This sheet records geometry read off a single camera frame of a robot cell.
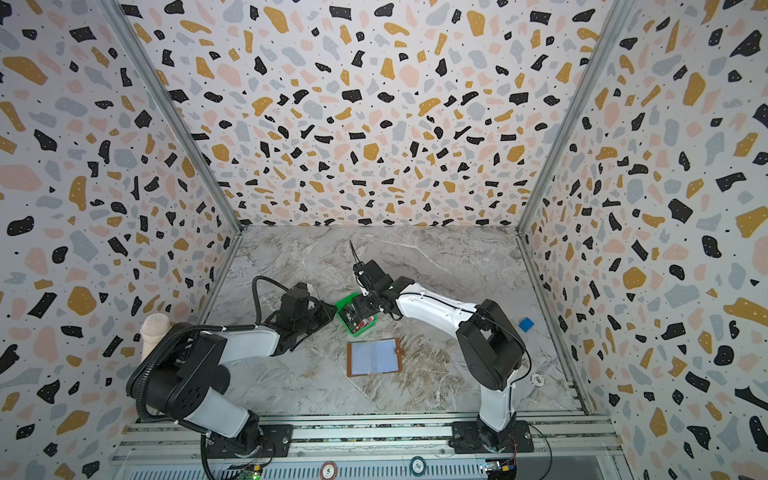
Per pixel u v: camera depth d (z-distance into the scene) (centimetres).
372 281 69
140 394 40
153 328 60
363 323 92
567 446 76
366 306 80
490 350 48
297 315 74
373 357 88
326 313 84
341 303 97
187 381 44
